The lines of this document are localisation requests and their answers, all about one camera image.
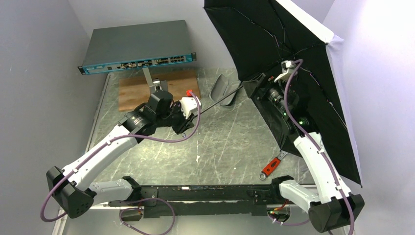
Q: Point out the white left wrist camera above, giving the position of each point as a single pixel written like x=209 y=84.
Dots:
x=189 y=104

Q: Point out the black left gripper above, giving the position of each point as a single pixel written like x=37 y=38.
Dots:
x=178 y=123

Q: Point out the grey network switch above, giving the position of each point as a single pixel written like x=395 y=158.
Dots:
x=137 y=46

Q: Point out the lilac folding umbrella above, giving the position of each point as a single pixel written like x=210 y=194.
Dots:
x=260 y=34

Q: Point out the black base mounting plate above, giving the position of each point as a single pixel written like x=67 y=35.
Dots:
x=255 y=200

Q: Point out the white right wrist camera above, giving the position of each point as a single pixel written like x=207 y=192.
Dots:
x=288 y=68

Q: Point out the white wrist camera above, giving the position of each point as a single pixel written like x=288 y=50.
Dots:
x=288 y=68
x=189 y=104

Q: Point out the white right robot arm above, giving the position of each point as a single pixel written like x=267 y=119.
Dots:
x=317 y=172

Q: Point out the wooden base board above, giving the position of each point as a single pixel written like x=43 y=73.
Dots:
x=135 y=91

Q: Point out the red handled adjustable wrench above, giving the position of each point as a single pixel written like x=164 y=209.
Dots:
x=272 y=165

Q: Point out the metal stand bracket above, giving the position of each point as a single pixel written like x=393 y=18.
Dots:
x=154 y=84

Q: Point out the aluminium rail frame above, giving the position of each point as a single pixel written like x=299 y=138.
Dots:
x=76 y=202

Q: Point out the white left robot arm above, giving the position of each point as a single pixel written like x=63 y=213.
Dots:
x=137 y=125

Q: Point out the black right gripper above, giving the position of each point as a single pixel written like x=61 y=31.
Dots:
x=257 y=86

